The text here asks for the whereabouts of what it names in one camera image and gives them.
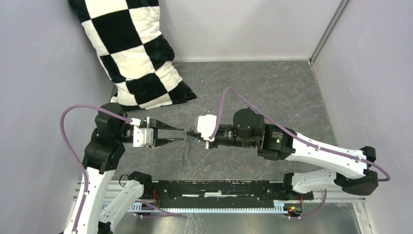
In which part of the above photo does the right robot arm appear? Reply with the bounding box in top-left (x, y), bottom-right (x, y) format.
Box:
top-left (186, 108), bottom-right (378, 199)

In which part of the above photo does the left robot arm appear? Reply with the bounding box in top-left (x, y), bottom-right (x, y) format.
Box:
top-left (64, 103), bottom-right (174, 234)

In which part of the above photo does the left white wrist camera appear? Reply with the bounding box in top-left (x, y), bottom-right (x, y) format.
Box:
top-left (130, 118), bottom-right (153, 148)

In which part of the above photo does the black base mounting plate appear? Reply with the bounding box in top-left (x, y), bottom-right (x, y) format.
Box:
top-left (140, 180), bottom-right (314, 209)

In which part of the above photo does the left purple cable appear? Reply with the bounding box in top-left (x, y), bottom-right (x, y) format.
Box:
top-left (60, 103), bottom-right (181, 233)

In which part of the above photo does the white slotted cable duct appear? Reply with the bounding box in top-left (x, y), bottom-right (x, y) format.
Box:
top-left (127, 202), bottom-right (288, 214)

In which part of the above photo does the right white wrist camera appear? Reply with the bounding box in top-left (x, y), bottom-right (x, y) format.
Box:
top-left (195, 114), bottom-right (217, 142)

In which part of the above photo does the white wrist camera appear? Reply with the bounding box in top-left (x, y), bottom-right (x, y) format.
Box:
top-left (195, 114), bottom-right (217, 142)
top-left (130, 118), bottom-right (153, 148)

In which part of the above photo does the black white checkered pillow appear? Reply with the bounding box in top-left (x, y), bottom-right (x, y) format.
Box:
top-left (69, 0), bottom-right (197, 111)

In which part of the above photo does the aluminium frame rail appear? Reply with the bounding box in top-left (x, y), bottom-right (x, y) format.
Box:
top-left (308, 0), bottom-right (351, 67)

